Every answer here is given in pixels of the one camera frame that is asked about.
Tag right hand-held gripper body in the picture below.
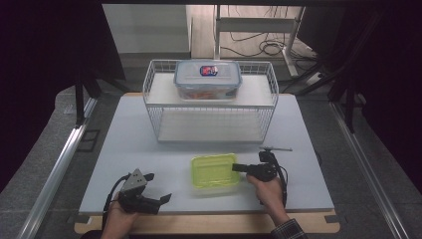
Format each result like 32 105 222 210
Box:
247 146 294 183

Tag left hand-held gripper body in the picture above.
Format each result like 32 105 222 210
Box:
117 168 163 215

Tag clear container with green lid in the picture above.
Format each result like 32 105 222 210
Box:
189 152 242 197

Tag person's left hand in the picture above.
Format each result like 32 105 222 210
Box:
103 193 140 234

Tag person's right hand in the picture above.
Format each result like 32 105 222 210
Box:
246 174 291 225

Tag clear container with blue lid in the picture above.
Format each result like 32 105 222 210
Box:
173 59 243 102

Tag black metal stand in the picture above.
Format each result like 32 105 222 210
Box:
326 13 382 133

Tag white cabinet panel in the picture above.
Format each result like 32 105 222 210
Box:
103 3 192 54

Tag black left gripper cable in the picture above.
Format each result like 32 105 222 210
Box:
102 173 131 230

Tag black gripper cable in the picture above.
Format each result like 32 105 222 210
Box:
102 173 131 230
270 152 289 208

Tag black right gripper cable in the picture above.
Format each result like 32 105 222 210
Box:
270 152 289 208

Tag white wire rack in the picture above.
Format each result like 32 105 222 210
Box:
142 59 280 144

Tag aluminium rail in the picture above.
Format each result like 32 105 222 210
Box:
18 98 99 239
329 101 412 239

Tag black floor cables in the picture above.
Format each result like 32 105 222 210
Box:
220 6 319 59

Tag white desk frame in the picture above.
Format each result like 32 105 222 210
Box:
213 4 307 78

